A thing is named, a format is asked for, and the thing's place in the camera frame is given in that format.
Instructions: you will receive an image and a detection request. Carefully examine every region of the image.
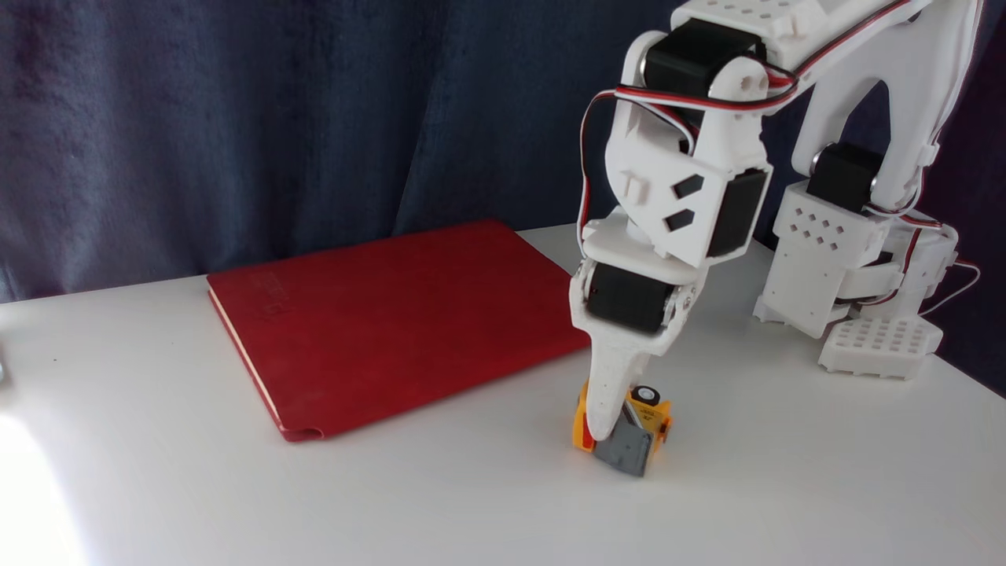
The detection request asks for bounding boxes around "dark blue curtain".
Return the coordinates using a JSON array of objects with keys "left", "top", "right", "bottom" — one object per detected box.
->
[{"left": 0, "top": 0, "right": 1006, "bottom": 398}]

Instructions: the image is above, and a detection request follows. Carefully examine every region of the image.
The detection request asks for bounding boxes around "yellow toy truck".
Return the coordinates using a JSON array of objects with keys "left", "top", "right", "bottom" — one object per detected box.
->
[{"left": 572, "top": 380, "right": 674, "bottom": 478}]

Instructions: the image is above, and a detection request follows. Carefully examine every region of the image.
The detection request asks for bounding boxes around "white cable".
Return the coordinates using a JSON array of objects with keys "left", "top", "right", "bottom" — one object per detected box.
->
[{"left": 918, "top": 258, "right": 983, "bottom": 317}]

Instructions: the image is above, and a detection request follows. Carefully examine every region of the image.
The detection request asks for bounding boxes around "red notebook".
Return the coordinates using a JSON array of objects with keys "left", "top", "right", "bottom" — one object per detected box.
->
[{"left": 207, "top": 219, "right": 593, "bottom": 443}]

